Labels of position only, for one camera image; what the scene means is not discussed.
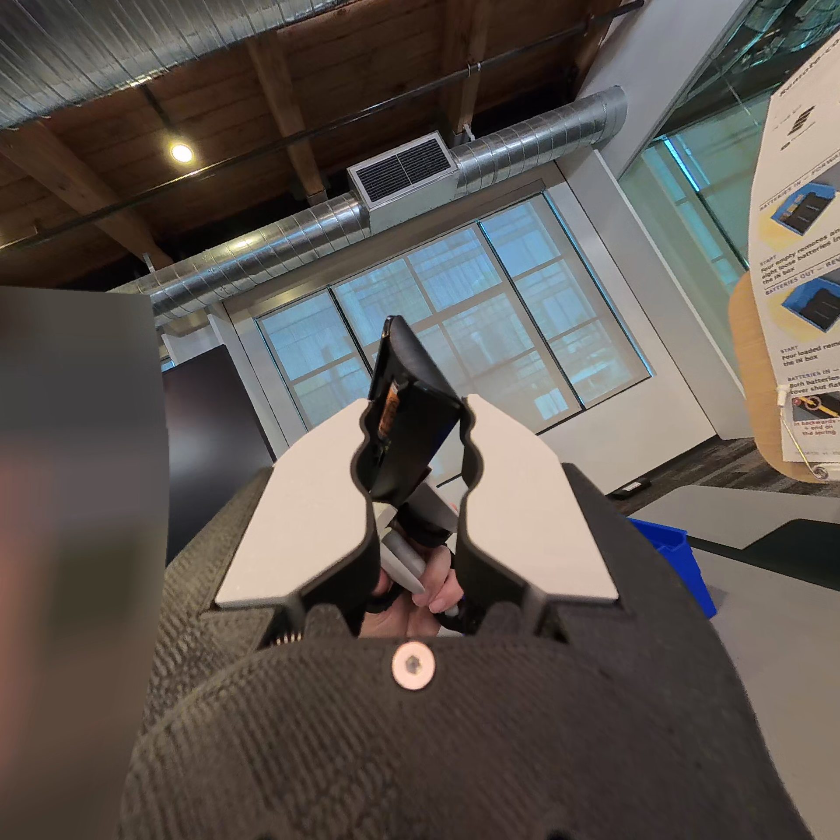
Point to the printed instruction poster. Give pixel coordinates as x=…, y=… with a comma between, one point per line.
x=801, y=263

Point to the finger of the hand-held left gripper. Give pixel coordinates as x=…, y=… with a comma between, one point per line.
x=404, y=565

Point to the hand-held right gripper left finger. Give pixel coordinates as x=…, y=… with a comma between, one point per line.
x=295, y=525

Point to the orange AAA battery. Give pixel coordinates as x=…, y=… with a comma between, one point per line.
x=383, y=410

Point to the black remote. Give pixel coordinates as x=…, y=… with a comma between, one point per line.
x=407, y=407

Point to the person's left hand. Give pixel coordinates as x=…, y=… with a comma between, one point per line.
x=440, y=591

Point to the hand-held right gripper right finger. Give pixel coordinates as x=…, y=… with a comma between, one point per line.
x=538, y=525

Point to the blue plastic bin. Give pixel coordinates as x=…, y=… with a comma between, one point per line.
x=676, y=558

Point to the black mat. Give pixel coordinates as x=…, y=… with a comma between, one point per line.
x=794, y=551

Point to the black floor outlet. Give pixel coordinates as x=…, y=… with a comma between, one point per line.
x=631, y=488

